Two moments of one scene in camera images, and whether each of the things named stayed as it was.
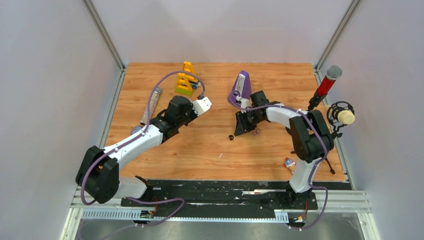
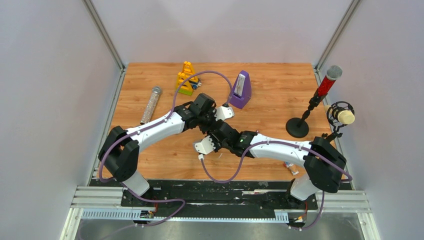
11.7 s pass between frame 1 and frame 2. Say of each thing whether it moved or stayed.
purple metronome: stayed
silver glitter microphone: stayed
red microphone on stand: stayed
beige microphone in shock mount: stayed
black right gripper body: moved
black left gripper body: moved
